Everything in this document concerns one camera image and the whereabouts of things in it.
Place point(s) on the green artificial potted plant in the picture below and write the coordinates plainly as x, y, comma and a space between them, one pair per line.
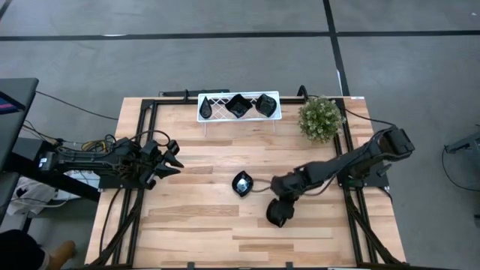
320, 118

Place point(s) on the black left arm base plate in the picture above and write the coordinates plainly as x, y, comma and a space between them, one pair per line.
112, 183

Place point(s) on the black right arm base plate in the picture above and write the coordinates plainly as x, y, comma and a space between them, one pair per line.
378, 183

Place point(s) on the white plastic bag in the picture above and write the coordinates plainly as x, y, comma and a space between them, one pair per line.
33, 193

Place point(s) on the black leaf-shaped mini plate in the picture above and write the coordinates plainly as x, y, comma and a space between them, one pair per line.
242, 183
272, 218
266, 105

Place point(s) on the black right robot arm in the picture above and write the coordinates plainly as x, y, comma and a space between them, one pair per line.
337, 165

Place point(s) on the black teardrop mini plate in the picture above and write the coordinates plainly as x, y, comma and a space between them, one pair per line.
205, 110

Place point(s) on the laptop screen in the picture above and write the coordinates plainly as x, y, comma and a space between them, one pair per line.
5, 105

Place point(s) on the black wavy square mini plate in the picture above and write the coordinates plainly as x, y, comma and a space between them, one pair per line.
238, 106

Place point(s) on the person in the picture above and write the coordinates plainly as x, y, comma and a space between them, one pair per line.
18, 251

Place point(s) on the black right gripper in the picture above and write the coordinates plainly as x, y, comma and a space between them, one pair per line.
285, 185

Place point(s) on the black desk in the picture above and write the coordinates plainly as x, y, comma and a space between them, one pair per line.
18, 90

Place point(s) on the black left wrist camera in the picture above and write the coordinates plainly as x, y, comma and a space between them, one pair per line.
173, 147

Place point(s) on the grey floor stand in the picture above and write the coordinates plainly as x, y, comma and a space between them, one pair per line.
468, 144

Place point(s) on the small black table clamp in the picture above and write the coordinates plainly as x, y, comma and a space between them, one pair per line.
288, 266
190, 266

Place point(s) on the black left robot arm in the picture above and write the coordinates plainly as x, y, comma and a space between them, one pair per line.
82, 162

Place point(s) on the white lattice shelf rack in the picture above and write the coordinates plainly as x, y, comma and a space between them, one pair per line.
240, 119

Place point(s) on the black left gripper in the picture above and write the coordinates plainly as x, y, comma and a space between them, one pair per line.
148, 163

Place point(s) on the white cardboard box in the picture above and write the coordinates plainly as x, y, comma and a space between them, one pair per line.
88, 179

